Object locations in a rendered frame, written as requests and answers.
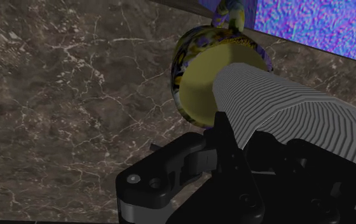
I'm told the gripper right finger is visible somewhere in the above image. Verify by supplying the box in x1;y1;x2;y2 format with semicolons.
247;130;356;224

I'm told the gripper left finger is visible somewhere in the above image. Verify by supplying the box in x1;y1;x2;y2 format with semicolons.
115;111;266;224

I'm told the grey ribbed cylinder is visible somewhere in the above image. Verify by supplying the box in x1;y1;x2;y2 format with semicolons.
212;62;356;166

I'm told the yellow purple patterned mug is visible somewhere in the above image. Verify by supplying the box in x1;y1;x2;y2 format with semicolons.
170;0;274;130

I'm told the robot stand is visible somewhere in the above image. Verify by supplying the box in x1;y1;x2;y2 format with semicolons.
198;0;356;64

